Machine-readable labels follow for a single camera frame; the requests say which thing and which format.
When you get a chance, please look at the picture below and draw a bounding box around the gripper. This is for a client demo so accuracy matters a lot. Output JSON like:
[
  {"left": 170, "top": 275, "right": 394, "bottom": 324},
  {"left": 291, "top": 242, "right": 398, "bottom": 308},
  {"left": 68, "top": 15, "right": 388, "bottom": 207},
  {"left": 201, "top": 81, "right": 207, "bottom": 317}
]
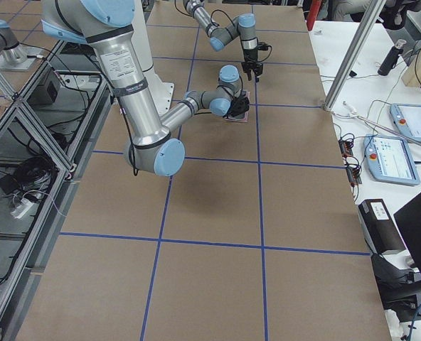
[
  {"left": 228, "top": 97, "right": 250, "bottom": 117},
  {"left": 241, "top": 48, "right": 263, "bottom": 82}
]

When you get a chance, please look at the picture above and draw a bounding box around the pink and grey towel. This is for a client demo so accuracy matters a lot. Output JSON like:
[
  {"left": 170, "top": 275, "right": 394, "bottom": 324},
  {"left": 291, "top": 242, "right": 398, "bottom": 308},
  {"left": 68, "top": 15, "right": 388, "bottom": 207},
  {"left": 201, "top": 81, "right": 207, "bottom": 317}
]
[{"left": 224, "top": 90, "right": 250, "bottom": 122}]

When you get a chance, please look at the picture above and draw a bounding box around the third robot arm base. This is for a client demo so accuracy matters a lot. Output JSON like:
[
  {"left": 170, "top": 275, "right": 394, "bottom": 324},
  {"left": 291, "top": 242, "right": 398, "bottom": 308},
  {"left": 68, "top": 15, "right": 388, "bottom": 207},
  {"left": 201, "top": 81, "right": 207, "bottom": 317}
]
[{"left": 0, "top": 19, "right": 34, "bottom": 72}]

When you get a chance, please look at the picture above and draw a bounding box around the red cylinder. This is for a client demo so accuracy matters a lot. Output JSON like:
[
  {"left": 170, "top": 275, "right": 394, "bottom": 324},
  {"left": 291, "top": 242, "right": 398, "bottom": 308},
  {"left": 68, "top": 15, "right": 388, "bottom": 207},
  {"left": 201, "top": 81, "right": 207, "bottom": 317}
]
[{"left": 306, "top": 0, "right": 321, "bottom": 31}]

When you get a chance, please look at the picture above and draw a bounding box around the reacher grabber tool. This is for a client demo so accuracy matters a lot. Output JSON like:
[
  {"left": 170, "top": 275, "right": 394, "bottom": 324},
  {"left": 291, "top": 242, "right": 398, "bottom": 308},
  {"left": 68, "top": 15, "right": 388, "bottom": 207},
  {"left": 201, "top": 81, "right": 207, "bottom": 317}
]
[{"left": 342, "top": 101, "right": 421, "bottom": 144}]

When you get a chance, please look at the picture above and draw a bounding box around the seated person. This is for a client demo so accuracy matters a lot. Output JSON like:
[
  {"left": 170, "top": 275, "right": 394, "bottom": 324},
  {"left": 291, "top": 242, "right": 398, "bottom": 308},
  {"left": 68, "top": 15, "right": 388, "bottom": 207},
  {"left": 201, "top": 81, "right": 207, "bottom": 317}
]
[{"left": 331, "top": 0, "right": 371, "bottom": 21}]

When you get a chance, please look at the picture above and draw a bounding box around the black bottle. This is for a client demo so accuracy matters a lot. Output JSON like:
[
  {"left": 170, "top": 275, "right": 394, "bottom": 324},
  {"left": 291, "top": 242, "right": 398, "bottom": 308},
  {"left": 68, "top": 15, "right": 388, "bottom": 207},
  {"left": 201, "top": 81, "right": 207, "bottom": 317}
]
[{"left": 378, "top": 39, "right": 407, "bottom": 76}]

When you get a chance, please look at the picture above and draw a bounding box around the near teach pendant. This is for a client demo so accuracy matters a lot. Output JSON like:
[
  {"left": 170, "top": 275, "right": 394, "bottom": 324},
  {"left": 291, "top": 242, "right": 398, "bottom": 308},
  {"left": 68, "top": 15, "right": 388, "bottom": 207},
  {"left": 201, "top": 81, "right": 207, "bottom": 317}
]
[{"left": 363, "top": 135, "right": 421, "bottom": 186}]

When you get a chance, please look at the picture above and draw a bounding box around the teach pendant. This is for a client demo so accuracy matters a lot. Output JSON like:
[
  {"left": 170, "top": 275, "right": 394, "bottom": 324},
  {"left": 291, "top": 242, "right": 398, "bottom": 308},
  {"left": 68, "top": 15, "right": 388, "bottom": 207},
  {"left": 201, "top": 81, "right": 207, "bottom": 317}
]
[
  {"left": 390, "top": 104, "right": 421, "bottom": 142},
  {"left": 363, "top": 135, "right": 421, "bottom": 186}
]

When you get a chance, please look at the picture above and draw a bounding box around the far teach pendant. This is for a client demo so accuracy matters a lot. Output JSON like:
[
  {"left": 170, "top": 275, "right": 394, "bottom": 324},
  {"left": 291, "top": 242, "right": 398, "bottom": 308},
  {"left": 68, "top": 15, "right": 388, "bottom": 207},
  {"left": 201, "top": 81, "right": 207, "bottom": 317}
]
[{"left": 390, "top": 104, "right": 421, "bottom": 142}]

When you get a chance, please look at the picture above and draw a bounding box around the black power box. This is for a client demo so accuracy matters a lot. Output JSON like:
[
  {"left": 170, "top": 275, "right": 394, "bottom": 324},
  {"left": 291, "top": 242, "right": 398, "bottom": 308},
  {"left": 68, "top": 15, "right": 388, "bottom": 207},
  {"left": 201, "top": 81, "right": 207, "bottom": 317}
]
[{"left": 358, "top": 199, "right": 406, "bottom": 255}]

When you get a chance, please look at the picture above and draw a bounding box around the white power strip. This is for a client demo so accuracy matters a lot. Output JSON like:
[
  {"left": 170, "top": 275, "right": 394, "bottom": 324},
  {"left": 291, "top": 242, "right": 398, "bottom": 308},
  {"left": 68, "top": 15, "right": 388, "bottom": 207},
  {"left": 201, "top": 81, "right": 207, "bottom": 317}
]
[{"left": 11, "top": 198, "right": 33, "bottom": 219}]

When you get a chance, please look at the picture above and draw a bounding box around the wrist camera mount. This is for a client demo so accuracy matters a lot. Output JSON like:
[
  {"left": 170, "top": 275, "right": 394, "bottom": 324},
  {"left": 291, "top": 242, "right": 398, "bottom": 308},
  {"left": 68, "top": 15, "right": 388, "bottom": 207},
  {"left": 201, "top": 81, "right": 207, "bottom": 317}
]
[{"left": 257, "top": 42, "right": 272, "bottom": 51}]

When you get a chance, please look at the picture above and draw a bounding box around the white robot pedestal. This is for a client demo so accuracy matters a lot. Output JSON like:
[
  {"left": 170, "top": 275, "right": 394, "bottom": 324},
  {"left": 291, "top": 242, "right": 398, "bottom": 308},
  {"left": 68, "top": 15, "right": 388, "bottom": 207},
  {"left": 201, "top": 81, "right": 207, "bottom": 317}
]
[{"left": 132, "top": 0, "right": 174, "bottom": 116}]

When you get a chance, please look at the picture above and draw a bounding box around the aluminium frame post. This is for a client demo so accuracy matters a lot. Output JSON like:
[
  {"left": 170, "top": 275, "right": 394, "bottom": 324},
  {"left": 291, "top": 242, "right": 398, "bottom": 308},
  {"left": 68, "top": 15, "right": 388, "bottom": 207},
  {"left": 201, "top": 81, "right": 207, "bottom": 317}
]
[{"left": 323, "top": 0, "right": 386, "bottom": 111}]

